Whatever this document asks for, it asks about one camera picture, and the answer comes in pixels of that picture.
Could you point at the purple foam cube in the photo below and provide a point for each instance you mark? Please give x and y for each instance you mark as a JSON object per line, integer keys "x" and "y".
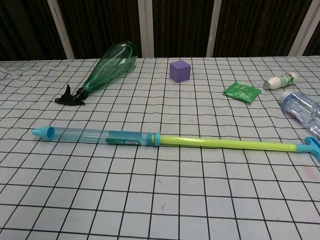
{"x": 180, "y": 72}

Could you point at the green spray bottle black trigger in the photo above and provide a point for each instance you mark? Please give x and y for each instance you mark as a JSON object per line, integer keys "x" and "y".
{"x": 110, "y": 65}

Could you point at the white black-grid tablecloth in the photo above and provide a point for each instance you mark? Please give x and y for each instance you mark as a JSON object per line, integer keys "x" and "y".
{"x": 150, "y": 195}

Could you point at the green foil sachet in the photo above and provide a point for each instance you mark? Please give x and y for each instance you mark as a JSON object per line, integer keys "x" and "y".
{"x": 241, "y": 91}

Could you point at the small white bottle green label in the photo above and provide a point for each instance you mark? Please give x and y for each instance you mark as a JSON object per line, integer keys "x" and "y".
{"x": 277, "y": 82}

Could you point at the clear plastic water bottle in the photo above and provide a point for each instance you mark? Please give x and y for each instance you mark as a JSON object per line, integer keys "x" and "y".
{"x": 302, "y": 107}

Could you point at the white frame post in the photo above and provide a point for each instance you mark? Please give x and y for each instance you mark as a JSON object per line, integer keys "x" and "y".
{"x": 145, "y": 27}
{"x": 61, "y": 27}
{"x": 215, "y": 27}
{"x": 301, "y": 27}

